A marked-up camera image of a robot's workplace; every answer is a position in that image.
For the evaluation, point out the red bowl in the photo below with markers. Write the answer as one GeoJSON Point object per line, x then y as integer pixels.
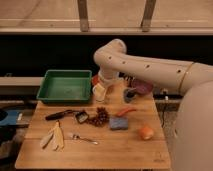
{"type": "Point", "coordinates": [95, 80]}

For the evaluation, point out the silver metal fork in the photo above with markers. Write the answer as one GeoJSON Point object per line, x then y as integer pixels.
{"type": "Point", "coordinates": [77, 137]}

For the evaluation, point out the wooden table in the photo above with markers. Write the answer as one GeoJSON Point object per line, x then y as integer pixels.
{"type": "Point", "coordinates": [123, 149]}

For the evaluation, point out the blue sponge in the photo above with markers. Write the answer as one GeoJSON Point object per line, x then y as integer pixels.
{"type": "Point", "coordinates": [118, 123]}

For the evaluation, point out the white plastic cup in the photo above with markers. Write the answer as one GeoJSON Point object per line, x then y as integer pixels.
{"type": "Point", "coordinates": [100, 96]}

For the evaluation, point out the blue box on left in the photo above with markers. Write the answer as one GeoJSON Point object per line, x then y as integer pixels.
{"type": "Point", "coordinates": [12, 118]}

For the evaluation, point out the yellow banana peel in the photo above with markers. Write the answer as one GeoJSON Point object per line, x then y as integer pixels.
{"type": "Point", "coordinates": [55, 135]}

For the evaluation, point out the green plastic tray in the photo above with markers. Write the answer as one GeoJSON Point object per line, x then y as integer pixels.
{"type": "Point", "coordinates": [65, 86]}

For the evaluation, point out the orange carrot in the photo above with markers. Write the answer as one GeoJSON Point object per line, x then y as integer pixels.
{"type": "Point", "coordinates": [125, 111]}

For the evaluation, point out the dark blue mug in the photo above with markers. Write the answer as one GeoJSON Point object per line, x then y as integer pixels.
{"type": "Point", "coordinates": [128, 94]}

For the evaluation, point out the bunch of dark grapes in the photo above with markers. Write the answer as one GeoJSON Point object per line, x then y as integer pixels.
{"type": "Point", "coordinates": [100, 119]}

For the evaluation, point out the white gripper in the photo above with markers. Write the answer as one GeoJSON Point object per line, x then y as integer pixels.
{"type": "Point", "coordinates": [106, 79]}

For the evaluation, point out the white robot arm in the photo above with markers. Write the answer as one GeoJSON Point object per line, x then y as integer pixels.
{"type": "Point", "coordinates": [193, 132]}

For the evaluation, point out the purple bowl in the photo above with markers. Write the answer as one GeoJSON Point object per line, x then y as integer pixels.
{"type": "Point", "coordinates": [142, 87]}

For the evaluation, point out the orange fruit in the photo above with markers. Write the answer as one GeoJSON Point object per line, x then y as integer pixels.
{"type": "Point", "coordinates": [146, 132]}

